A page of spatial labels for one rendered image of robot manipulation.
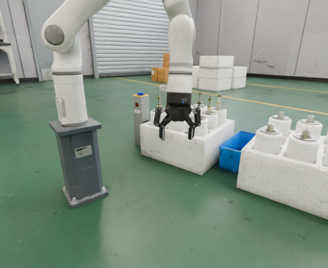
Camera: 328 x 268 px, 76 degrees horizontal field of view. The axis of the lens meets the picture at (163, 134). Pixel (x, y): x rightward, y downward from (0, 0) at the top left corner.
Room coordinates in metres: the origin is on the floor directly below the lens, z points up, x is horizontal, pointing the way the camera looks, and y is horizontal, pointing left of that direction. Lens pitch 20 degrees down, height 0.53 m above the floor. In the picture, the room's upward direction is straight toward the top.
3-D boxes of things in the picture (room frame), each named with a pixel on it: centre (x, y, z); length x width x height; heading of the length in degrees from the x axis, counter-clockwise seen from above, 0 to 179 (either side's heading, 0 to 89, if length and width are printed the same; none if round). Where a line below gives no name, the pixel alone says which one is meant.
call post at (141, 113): (1.25, 0.14, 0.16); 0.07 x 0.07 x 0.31; 53
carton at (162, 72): (4.80, -0.05, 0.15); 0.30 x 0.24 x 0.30; 36
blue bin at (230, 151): (1.02, -0.40, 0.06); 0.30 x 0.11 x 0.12; 142
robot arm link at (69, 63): (0.73, 0.32, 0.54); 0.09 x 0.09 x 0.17; 4
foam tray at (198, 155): (1.14, -0.14, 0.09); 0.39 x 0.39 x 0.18; 53
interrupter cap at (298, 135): (0.71, -0.51, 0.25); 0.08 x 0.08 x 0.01
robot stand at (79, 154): (0.73, 0.32, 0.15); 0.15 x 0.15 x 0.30; 37
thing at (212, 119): (1.07, -0.24, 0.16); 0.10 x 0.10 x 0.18
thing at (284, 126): (0.97, -0.56, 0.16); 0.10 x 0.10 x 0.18
